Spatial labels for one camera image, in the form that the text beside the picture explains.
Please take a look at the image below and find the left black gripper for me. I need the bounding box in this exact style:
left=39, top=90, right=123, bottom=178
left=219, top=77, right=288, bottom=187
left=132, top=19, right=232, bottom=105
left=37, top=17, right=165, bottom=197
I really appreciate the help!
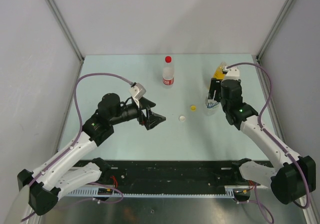
left=109, top=97, right=166, bottom=130

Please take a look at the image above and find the yellow honey pomelo bottle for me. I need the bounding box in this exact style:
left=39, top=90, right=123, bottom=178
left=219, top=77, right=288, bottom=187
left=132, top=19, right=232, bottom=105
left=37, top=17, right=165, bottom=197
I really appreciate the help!
left=213, top=62, right=227, bottom=80

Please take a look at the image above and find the white cap clear bottle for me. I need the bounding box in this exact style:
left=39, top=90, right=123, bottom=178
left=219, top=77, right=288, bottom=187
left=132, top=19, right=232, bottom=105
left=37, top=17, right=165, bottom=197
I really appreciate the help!
left=205, top=95, right=221, bottom=116

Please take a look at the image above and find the red cap water bottle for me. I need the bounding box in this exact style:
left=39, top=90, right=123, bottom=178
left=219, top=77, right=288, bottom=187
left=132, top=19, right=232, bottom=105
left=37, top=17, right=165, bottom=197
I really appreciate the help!
left=162, top=56, right=175, bottom=86

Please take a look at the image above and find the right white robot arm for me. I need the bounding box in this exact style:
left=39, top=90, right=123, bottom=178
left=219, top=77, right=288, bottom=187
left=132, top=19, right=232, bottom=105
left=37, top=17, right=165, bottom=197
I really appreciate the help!
left=208, top=78, right=317, bottom=204

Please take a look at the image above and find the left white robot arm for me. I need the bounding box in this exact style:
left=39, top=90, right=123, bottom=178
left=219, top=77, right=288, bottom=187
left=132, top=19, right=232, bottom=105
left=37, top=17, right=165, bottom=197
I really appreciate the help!
left=17, top=93, right=166, bottom=216

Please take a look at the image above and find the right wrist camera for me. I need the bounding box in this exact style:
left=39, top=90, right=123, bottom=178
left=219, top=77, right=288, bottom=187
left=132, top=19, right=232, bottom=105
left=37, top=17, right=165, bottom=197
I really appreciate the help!
left=222, top=67, right=240, bottom=81

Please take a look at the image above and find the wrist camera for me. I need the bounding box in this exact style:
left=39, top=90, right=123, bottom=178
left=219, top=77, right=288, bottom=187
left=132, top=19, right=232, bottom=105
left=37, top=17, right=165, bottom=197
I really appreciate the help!
left=129, top=82, right=146, bottom=108
left=222, top=67, right=240, bottom=81

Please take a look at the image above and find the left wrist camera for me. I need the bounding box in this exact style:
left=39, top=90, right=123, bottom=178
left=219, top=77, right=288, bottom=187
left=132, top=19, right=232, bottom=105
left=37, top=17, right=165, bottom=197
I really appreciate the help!
left=129, top=82, right=146, bottom=108

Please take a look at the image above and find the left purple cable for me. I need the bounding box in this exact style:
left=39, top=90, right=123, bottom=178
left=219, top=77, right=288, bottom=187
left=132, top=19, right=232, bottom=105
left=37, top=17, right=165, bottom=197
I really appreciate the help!
left=19, top=72, right=136, bottom=222

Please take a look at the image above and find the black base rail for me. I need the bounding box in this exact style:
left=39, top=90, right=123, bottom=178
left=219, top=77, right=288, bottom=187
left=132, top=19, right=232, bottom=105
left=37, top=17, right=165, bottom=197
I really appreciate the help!
left=98, top=161, right=251, bottom=196

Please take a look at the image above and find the grey slotted cable duct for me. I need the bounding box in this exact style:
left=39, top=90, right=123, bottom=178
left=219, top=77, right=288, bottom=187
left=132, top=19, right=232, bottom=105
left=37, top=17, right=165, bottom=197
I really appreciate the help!
left=66, top=186, right=241, bottom=199

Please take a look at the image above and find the right aluminium frame post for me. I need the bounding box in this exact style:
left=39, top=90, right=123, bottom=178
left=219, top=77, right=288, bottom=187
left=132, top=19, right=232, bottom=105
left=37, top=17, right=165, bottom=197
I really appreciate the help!
left=255, top=0, right=296, bottom=62

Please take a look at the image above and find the aluminium frame post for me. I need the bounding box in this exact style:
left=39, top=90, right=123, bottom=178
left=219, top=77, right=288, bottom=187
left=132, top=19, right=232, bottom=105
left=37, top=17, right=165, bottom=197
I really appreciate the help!
left=255, top=0, right=296, bottom=62
left=37, top=0, right=85, bottom=61

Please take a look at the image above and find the left aluminium frame post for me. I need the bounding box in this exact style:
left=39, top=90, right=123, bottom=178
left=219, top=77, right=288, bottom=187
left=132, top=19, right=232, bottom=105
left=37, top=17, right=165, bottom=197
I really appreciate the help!
left=37, top=0, right=85, bottom=61

